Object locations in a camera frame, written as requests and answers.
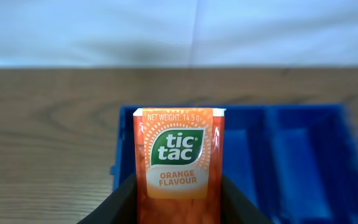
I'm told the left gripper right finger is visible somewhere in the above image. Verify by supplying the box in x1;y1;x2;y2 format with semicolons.
221;174;275;224

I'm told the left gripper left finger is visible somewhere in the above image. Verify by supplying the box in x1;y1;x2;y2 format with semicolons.
78;172;139;224

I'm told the orange candy box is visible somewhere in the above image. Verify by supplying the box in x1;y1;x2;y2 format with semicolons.
132;107;226;224

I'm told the blue tray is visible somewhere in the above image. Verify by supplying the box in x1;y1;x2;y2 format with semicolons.
109;104;358;224

